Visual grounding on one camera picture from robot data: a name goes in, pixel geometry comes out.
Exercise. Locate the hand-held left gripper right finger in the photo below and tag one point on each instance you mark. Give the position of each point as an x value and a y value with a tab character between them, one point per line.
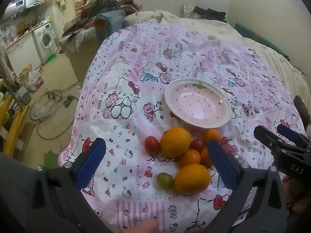
222	165

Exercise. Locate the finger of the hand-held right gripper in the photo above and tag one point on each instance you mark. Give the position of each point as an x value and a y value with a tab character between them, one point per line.
268	138
290	133

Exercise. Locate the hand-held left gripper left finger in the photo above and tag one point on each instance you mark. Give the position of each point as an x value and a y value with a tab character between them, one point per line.
91	165

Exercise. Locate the small tangerine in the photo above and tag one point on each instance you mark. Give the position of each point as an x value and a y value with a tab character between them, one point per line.
212	136
205	156
190	157

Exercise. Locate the dark red cherry tomato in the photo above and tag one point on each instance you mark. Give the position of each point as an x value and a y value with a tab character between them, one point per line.
196	145

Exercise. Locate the large orange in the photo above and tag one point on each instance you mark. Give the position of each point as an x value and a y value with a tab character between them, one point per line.
192	179
175	142

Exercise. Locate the green cherry tomato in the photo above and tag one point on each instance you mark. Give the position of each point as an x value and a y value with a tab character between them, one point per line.
165	180

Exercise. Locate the pink strawberry-print plate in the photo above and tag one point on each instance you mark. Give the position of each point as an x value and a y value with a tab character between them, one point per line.
198	103

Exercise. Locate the person's right hand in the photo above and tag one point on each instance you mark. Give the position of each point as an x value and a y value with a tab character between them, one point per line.
298	199

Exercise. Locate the dark speckled cloth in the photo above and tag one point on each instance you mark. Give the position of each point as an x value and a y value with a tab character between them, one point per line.
301	108

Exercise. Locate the yellow wooden chair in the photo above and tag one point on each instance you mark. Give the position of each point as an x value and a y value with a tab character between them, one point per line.
14	126

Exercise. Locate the pink cartoon printed blanket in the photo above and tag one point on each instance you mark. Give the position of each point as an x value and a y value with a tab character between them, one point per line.
136	82

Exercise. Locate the teal mat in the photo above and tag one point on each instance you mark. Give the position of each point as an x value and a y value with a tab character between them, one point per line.
257	37

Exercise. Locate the white plastic bag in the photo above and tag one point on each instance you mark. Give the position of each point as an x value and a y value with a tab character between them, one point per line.
36	77

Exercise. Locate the white kitchen cabinet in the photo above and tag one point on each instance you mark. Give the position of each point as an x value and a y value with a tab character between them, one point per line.
20	51

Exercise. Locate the white washing machine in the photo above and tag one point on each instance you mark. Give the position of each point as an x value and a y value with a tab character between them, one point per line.
45	38

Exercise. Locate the patterned pillow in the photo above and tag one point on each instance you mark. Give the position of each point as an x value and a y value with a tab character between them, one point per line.
190	11

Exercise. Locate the blue cloth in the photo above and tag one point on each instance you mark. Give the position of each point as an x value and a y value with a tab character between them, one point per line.
111	17

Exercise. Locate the pile of dark clothes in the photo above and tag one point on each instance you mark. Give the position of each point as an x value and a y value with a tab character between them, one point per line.
102	7

